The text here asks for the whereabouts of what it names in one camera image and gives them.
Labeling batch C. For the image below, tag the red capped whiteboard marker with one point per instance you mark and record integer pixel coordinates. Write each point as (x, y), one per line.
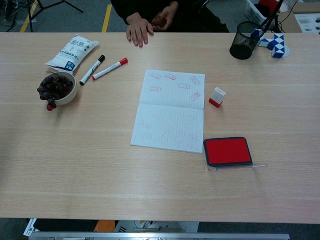
(110, 68)

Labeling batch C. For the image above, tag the white foam tray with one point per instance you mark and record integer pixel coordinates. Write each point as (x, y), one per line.
(310, 21)

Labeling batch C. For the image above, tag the aluminium profile rail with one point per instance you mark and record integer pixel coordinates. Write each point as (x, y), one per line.
(160, 236)

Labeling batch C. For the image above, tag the bare bystander hand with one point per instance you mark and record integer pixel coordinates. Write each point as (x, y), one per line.
(165, 17)
(138, 32)

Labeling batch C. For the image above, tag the dark purple grape bunch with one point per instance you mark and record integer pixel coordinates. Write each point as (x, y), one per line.
(55, 87)

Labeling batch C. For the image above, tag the red and white stamp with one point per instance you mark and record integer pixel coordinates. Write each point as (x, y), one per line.
(217, 97)

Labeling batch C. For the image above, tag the open lined notebook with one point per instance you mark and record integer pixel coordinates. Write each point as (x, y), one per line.
(170, 115)

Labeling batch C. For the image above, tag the white plastic basket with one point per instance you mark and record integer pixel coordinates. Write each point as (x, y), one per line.
(254, 12)

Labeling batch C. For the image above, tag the black camera tripod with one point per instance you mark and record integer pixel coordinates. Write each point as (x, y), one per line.
(271, 17)

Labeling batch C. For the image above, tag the blue white snake puzzle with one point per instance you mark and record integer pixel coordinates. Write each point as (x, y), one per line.
(278, 46)

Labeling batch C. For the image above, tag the brown cardboard box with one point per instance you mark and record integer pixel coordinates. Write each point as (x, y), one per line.
(290, 23)

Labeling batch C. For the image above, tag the white printed salt bag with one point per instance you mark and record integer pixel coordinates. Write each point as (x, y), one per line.
(72, 51)

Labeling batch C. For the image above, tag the bystander in black clothes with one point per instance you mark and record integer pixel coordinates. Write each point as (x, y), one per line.
(200, 15)

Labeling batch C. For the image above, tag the cream round bowl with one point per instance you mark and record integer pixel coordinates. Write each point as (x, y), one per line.
(68, 97)

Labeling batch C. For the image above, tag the orange object under table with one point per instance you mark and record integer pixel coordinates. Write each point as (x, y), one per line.
(105, 225)

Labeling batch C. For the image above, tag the red ink pad black case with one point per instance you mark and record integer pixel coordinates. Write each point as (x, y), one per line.
(227, 151)

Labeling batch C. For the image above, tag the small red berry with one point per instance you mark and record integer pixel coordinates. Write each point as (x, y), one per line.
(50, 107)

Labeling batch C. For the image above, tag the white paper label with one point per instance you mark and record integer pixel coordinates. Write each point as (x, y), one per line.
(30, 226)

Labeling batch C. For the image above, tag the black tripod stand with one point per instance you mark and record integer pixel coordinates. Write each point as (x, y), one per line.
(30, 15)

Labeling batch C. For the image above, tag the black mesh pen holder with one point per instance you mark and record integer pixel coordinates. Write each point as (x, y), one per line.
(243, 43)

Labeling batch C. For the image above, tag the red object in basket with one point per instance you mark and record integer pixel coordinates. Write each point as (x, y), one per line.
(268, 3)

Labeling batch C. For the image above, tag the black capped whiteboard marker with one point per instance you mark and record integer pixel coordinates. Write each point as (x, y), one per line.
(92, 70)

